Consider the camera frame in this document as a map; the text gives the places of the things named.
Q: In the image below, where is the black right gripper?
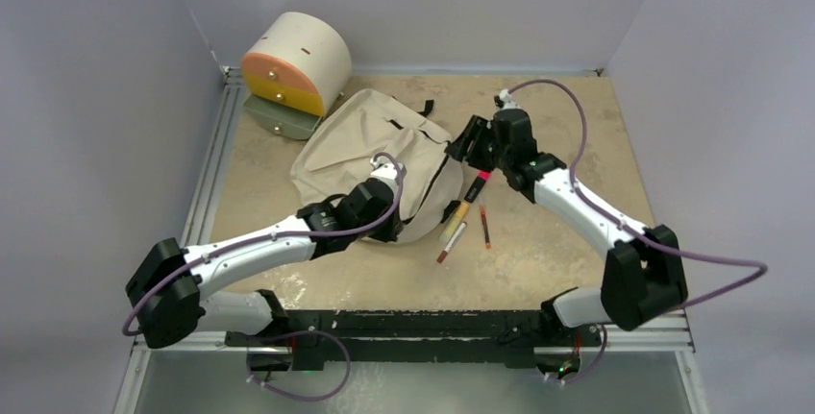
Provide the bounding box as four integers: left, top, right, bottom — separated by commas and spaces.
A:
444, 116, 511, 175

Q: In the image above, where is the beige canvas backpack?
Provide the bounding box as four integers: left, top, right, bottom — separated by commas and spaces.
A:
289, 87, 465, 246

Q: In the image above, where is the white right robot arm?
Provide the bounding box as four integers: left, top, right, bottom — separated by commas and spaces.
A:
445, 109, 688, 344

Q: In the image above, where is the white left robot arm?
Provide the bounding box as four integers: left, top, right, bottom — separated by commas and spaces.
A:
121, 175, 404, 349

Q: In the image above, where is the black pink highlighter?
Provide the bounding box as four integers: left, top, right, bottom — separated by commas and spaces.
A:
463, 171, 491, 204

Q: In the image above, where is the yellow orange highlighter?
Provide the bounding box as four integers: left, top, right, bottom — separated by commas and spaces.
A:
440, 201, 470, 243

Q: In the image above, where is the thin red pen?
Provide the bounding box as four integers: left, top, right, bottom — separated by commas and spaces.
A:
479, 203, 491, 250

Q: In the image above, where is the white brown marker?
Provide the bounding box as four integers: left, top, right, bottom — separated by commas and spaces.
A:
436, 222, 468, 263

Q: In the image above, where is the round drawer cabinet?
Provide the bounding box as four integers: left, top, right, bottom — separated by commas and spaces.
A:
240, 12, 352, 140

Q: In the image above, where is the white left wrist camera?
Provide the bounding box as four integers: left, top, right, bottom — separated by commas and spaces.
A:
369, 157, 405, 191

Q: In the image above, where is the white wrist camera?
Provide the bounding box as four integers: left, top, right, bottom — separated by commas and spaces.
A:
493, 89, 523, 119
369, 157, 405, 191

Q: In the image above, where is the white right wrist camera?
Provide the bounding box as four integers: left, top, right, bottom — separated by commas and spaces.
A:
493, 89, 523, 119

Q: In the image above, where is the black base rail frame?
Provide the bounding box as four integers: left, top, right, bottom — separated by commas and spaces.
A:
130, 307, 695, 377

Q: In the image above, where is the aluminium side rail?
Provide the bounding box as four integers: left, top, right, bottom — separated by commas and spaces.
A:
179, 66, 248, 247

